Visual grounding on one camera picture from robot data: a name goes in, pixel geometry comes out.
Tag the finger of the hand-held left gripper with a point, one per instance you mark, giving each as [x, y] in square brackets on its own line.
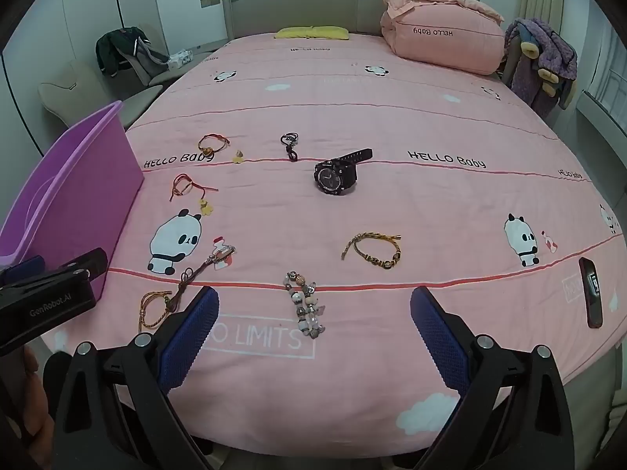
[22, 269]
[88, 263]

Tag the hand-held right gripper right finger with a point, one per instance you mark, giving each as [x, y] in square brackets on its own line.
[438, 338]

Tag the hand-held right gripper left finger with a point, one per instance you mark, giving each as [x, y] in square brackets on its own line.
[191, 338]

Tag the purple plastic tub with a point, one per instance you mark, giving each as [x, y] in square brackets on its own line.
[98, 181]

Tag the yellow flower charm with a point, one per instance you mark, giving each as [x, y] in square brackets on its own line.
[238, 158]
[208, 208]

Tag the black wrist watch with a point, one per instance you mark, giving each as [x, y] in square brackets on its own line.
[333, 178]

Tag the black handheld device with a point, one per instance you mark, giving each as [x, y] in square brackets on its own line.
[590, 303]

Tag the beige chair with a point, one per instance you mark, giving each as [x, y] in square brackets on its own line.
[161, 78]
[73, 93]

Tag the dark green jacket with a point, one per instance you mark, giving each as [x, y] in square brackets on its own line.
[115, 49]

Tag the grey garment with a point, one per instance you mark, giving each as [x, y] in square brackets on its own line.
[147, 54]

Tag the pink printed bedsheet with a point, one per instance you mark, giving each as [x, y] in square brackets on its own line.
[392, 122]

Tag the tissue packet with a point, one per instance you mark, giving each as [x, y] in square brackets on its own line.
[179, 59]

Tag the white wardrobe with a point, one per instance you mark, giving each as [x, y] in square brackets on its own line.
[73, 19]

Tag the folded pink quilt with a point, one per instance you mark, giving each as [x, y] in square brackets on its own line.
[441, 44]

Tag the purple fleece robe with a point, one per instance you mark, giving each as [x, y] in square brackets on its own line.
[558, 49]

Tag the yellow pillow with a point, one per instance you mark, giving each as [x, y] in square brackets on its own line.
[311, 33]

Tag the beige bed headboard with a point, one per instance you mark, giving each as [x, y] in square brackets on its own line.
[294, 5]

